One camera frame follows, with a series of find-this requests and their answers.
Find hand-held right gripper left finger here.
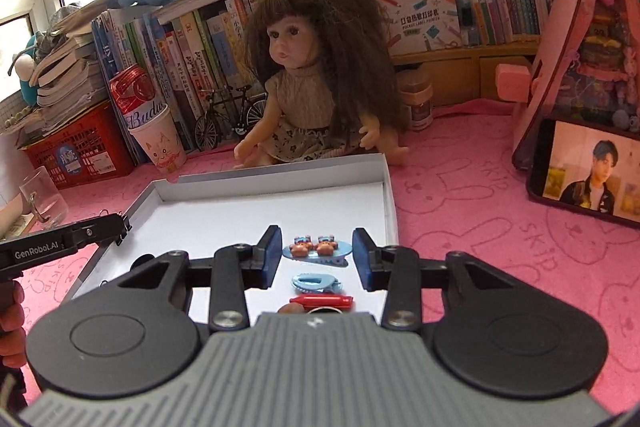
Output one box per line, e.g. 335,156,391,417
117,224,283,333

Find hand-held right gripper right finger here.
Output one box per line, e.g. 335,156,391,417
351,228,521,333

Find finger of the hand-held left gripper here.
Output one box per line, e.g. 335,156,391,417
72,213,124,249

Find bear-decorated hair clip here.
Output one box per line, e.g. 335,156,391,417
282,234,353,268

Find blue hair clip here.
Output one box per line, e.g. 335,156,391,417
291,272,345,294

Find red hair clip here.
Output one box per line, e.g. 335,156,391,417
289,293,355,311

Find white cardboard box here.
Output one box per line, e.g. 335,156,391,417
60,152,400,323

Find person's left hand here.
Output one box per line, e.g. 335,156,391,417
0,281,27,370

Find clear glass mug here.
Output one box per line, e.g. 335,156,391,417
19,167,69,228

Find white paper sheets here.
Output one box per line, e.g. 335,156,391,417
0,149,26,238

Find large red plastic basket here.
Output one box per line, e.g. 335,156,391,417
20,99,136,190

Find white paper cup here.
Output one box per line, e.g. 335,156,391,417
129,109,187,178

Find pink bunny-print blanket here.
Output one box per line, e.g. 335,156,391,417
0,102,640,408

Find black toy bicycle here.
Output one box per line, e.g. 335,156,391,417
194,86,268,152

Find red drink can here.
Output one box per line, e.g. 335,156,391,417
109,64,168,128

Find stack of worn books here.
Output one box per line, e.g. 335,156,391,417
30,0,166,128

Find brown-haired doll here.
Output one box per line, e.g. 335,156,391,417
234,0,411,170

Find brown-lidded jar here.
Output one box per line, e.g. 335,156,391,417
395,67,435,132

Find blue white plush toy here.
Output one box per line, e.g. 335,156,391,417
14,32,56,108

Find wooden shelf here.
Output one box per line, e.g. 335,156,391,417
390,41,543,108

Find row of colourful books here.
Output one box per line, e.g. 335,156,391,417
92,0,571,152

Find black smartphone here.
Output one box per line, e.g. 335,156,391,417
527,117,640,229

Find white pencil-print carton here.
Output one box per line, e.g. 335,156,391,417
371,0,463,56

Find pink house-shaped toy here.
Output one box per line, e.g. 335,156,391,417
495,0,640,172

